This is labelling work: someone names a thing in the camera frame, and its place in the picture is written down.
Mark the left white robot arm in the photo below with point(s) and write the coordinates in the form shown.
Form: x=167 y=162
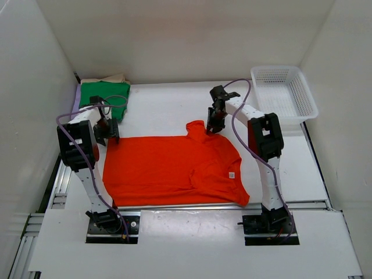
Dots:
x=79 y=135

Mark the beige t shirt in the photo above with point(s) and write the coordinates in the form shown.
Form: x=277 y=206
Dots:
x=118 y=78

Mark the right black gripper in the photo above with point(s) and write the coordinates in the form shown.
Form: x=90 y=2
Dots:
x=215 y=121

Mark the white front board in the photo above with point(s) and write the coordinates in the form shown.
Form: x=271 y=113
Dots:
x=195 y=245

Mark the purple t shirt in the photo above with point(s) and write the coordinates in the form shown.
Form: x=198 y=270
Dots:
x=77 y=98

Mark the white plastic basket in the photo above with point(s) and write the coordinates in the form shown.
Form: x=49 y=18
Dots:
x=283 y=90

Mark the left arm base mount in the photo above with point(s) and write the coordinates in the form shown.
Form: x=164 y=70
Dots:
x=108 y=228

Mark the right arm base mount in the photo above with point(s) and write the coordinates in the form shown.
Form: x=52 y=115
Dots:
x=269 y=228

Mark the orange t shirt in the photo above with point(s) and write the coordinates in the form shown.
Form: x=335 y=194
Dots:
x=196 y=168

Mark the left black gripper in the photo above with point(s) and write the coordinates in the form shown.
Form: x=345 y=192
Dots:
x=114 y=129

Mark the aluminium frame rail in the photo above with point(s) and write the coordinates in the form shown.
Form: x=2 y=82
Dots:
x=165 y=110

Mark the green t shirt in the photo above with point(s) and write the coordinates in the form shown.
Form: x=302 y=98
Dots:
x=115 y=94

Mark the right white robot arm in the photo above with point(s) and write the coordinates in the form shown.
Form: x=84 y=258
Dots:
x=265 y=144

